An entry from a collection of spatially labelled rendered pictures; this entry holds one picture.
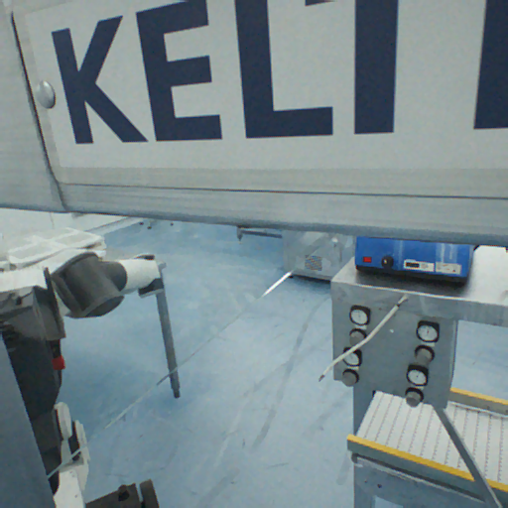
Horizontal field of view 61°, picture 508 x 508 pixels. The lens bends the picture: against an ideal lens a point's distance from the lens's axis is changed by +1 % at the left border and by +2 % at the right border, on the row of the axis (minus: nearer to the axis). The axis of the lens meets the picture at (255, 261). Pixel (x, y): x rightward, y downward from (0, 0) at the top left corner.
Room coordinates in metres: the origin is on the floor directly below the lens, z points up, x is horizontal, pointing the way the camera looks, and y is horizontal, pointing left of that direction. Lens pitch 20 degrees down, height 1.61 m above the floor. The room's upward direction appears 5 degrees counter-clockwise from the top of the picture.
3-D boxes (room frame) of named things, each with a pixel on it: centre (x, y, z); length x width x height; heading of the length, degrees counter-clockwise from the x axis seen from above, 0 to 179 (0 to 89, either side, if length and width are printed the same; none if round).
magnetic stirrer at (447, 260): (0.81, -0.32, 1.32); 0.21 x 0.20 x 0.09; 148
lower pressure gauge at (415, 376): (0.67, -0.28, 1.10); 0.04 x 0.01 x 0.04; 58
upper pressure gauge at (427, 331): (0.66, -0.29, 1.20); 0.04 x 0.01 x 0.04; 58
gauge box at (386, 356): (0.74, -0.26, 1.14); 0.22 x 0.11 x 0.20; 58
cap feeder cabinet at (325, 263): (3.80, -0.67, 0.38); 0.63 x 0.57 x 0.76; 54
